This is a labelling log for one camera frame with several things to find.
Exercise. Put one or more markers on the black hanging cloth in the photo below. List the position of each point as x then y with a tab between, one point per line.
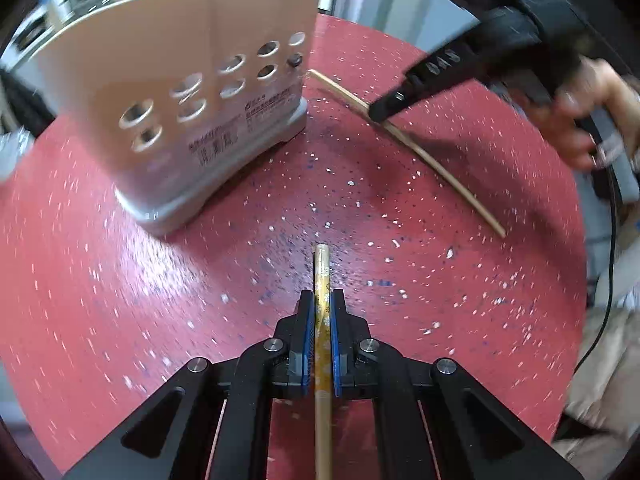
22	105

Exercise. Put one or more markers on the person's beige pants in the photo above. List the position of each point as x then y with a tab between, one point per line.
610	385

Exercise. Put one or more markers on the clear plastic bags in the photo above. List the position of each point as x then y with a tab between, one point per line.
12	152

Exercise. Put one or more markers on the beige plastic utensil holder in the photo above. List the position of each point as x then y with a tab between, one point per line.
200	110

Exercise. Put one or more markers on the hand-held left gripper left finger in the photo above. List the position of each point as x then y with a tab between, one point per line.
306	340

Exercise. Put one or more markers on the wooden chopstick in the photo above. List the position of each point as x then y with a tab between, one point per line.
322	410
450	180

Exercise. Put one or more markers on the person's right hand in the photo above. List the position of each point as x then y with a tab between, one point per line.
595	90

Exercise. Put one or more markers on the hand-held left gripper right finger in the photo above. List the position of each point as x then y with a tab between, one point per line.
337	340

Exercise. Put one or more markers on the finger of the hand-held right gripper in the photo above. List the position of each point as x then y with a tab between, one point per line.
425	75

